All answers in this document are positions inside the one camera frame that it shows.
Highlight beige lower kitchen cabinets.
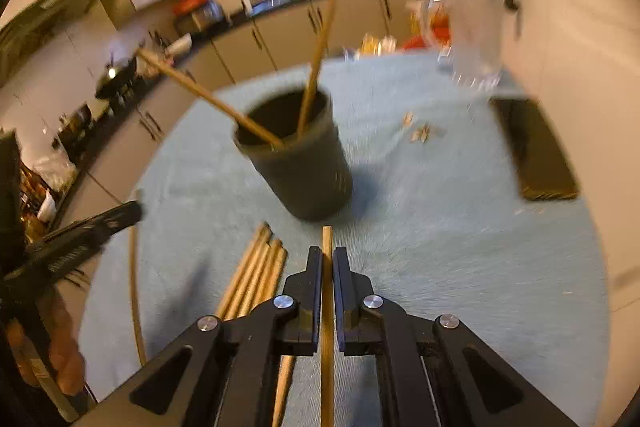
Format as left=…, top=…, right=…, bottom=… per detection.
left=57, top=0, right=443, bottom=230

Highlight red plastic basin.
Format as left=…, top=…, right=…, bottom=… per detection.
left=400, top=27, right=452, bottom=54

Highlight light blue table cloth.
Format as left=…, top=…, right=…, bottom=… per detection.
left=77, top=54, right=613, bottom=427

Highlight black wok with lid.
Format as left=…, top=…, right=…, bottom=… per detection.
left=94, top=54, right=139, bottom=100

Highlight black kitchen countertop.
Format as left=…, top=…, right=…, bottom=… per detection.
left=20, top=0, right=441, bottom=188

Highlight red plastic bowl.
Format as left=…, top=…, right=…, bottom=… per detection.
left=172, top=0, right=209, bottom=16

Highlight person's left hand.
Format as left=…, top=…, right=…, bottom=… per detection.
left=10, top=294, right=87, bottom=400

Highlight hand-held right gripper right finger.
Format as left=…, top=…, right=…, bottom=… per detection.
left=333, top=246, right=579, bottom=427

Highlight bunch of wooden chopsticks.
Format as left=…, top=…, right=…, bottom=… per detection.
left=214, top=222, right=297, bottom=427

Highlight single wooden chopstick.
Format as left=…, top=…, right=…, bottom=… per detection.
left=296, top=0, right=346, bottom=136
left=128, top=227, right=149, bottom=366
left=320, top=225, right=336, bottom=427
left=135, top=48, right=286, bottom=148

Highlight small brown scraps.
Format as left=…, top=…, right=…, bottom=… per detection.
left=400, top=111, right=447, bottom=144

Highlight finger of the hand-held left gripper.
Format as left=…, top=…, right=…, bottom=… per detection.
left=20, top=201, right=144, bottom=298

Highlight clear glass pitcher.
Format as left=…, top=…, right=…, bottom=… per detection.
left=412, top=0, right=505, bottom=94

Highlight dark round utensil cup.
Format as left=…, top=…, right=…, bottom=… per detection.
left=233, top=88, right=353, bottom=222

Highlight range hood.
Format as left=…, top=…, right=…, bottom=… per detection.
left=0, top=0, right=117, bottom=62

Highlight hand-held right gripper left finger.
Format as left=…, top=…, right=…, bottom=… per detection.
left=70, top=246, right=323, bottom=427

